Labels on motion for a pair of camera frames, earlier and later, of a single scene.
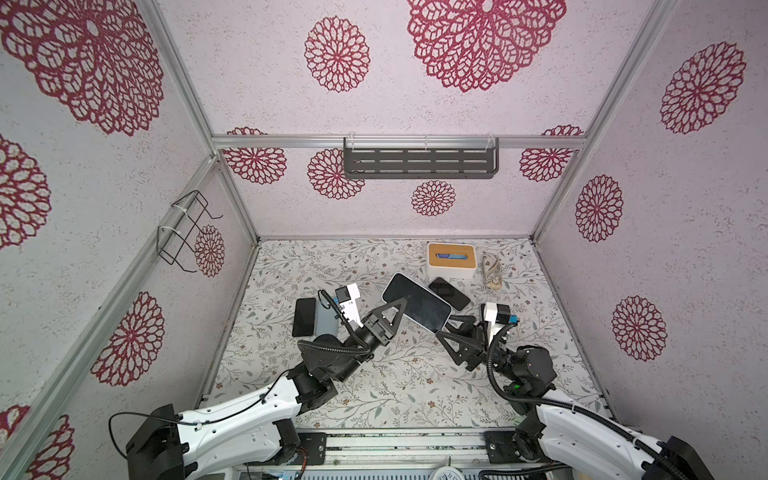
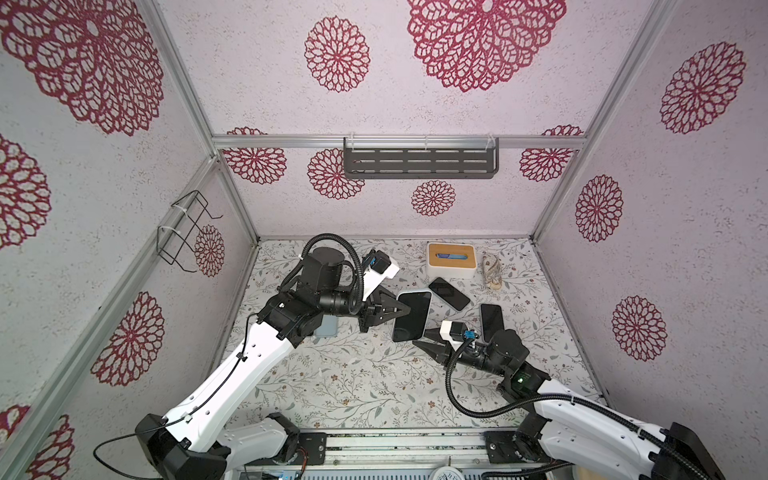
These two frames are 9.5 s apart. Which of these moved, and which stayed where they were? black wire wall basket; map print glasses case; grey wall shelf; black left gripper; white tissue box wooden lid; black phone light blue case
Moved: black left gripper
Stayed: grey wall shelf; white tissue box wooden lid; map print glasses case; black wire wall basket; black phone light blue case
